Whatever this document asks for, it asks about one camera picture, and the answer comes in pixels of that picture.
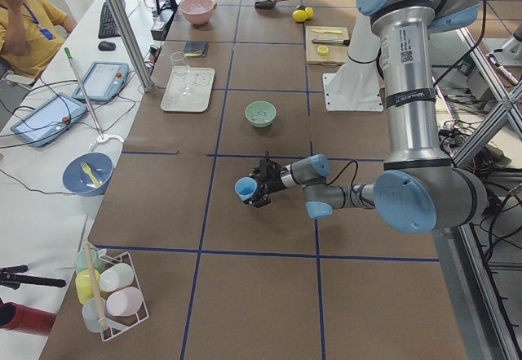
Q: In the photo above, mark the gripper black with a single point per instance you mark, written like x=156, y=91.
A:
x=274, y=182

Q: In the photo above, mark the light blue plastic cup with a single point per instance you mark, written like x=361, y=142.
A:
x=246, y=188

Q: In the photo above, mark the green ceramic bowl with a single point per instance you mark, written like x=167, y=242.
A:
x=260, y=113

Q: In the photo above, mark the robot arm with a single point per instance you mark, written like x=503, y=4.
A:
x=419, y=190

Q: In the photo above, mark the blue plastic bowl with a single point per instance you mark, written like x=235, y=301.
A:
x=77, y=182

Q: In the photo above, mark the metal ice scoop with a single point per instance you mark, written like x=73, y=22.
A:
x=267, y=4

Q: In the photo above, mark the pink bowl with ice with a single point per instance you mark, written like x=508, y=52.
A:
x=198, y=12

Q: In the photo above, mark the cream serving tray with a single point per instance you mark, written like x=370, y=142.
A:
x=201, y=82

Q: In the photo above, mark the clear wine glass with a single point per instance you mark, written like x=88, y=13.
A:
x=180, y=66

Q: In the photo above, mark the grey folded cloth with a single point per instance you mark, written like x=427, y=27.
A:
x=196, y=49

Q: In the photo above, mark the half lemon slice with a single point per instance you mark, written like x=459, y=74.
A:
x=323, y=50

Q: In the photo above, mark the wooden cutting board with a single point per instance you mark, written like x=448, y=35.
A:
x=326, y=45

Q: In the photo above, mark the white plastic cup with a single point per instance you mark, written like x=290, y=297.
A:
x=116, y=277

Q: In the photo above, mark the yellow plastic fork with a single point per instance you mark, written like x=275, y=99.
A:
x=88, y=171

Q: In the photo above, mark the yellow plastic knife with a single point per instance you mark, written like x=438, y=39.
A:
x=331, y=31

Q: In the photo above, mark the yellow lemon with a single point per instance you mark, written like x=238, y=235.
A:
x=300, y=16
x=310, y=13

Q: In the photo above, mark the far teach pendant tablet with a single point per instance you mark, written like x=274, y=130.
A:
x=104, y=80

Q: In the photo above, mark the teach pendant tablet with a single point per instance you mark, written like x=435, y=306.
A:
x=104, y=80
x=48, y=121

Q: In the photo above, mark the green plastic cup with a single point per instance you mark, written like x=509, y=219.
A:
x=80, y=262

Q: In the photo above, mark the yellow plastic cup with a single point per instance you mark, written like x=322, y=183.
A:
x=83, y=286

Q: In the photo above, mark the clear plastic cup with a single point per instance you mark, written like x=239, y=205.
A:
x=91, y=317

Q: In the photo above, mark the black computer mouse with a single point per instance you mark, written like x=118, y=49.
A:
x=106, y=46

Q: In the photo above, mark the black keyboard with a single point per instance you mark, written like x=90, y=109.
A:
x=107, y=27

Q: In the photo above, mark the near teach pendant tablet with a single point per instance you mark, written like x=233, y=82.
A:
x=48, y=121

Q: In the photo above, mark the black tripod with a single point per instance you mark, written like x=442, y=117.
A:
x=13, y=277

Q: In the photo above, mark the red cylinder bottle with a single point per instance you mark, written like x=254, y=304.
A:
x=21, y=318

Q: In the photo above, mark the seated person yellow shirt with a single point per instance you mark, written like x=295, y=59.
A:
x=29, y=36

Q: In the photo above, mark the white wire cup rack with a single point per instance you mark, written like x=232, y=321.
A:
x=116, y=326

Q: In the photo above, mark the aluminium frame post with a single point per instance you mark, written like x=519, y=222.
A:
x=131, y=44

